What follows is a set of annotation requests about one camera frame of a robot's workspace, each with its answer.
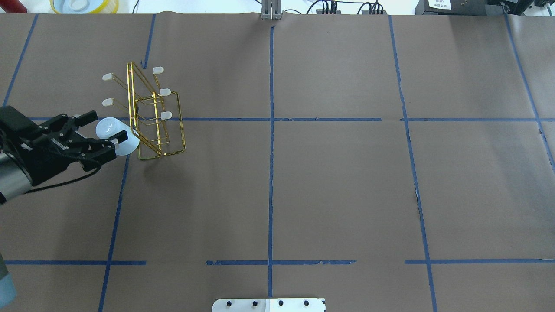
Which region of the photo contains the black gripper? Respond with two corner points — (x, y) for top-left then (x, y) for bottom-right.
(1, 106), (127, 188)

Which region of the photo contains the light blue plastic cup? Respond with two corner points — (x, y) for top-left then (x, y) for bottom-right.
(95, 117), (140, 156)

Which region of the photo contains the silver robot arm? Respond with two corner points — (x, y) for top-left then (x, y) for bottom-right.
(0, 106), (133, 204)

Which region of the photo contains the yellow tape roll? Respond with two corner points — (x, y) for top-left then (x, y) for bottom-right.
(49, 0), (119, 14)

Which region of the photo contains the red bottle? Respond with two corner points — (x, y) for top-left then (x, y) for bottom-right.
(0, 0), (28, 14)

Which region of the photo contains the black computer box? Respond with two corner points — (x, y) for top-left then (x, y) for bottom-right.
(415, 0), (505, 16)

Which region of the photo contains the gold wire cup holder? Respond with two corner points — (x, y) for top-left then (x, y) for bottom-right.
(102, 62), (186, 161)

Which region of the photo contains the aluminium frame post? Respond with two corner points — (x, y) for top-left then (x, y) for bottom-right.
(259, 0), (283, 20)

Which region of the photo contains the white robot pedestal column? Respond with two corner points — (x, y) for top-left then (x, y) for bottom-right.
(212, 298), (326, 312)

